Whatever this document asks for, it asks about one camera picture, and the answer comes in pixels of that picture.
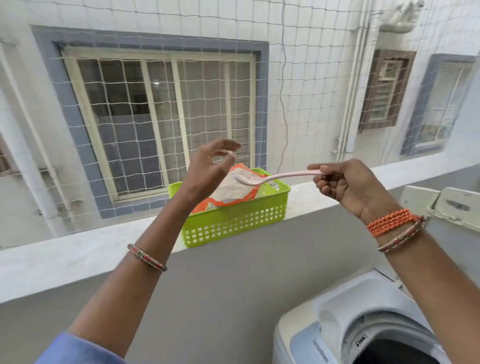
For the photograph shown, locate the person's left hand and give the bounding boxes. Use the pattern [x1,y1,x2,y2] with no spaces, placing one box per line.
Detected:
[179,137,243,205]

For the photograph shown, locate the person's right hand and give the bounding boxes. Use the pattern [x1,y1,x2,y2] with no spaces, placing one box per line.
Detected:
[307,158,402,226]

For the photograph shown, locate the orange detergent packet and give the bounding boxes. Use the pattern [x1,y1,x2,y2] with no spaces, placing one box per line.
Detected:
[191,163,269,215]

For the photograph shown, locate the pink plastic spoon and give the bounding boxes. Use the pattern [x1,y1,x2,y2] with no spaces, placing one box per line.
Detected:
[233,169,323,187]

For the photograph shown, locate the washing machine lid with window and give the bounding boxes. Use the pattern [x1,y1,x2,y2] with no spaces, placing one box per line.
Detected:
[397,185,480,278]

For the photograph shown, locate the cream and blue washing machine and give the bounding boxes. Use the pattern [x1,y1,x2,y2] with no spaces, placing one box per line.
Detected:
[271,185,480,364]

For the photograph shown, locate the person's left forearm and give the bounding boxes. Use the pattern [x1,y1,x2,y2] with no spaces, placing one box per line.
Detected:
[67,187,196,359]

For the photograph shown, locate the person's right forearm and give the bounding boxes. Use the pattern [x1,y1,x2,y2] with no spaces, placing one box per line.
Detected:
[374,224,480,364]

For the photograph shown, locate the green plastic basket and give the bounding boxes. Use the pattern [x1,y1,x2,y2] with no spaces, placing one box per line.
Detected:
[167,167,292,248]

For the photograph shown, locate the thin beaded bangle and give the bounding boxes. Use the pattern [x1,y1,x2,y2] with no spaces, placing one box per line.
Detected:
[376,221,425,253]
[126,243,169,273]

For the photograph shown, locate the white drain pipes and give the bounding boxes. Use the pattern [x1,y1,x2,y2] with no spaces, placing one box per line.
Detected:
[335,0,374,162]

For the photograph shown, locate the blue tiled narrow window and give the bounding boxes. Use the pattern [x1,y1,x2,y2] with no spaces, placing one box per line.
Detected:
[400,53,477,157]

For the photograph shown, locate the window with metal grille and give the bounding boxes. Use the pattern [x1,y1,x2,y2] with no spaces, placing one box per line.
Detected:
[358,48,417,134]

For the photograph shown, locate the large cream framed window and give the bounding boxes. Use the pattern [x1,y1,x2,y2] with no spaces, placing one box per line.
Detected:
[31,25,270,220]

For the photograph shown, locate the thick white drain pipe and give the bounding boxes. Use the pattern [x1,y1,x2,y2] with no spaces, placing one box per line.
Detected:
[0,86,68,239]

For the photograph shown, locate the lavender blue tunic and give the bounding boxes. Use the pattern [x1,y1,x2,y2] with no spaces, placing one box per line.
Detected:
[35,331,127,364]

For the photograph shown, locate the orange braided bracelet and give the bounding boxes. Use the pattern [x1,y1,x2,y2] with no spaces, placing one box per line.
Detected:
[366,208,425,238]

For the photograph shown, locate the white rope safety net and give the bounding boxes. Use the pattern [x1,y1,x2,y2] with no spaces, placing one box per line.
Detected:
[0,0,480,226]

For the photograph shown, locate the thin black wire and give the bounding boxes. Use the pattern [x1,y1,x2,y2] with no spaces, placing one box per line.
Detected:
[277,0,290,175]

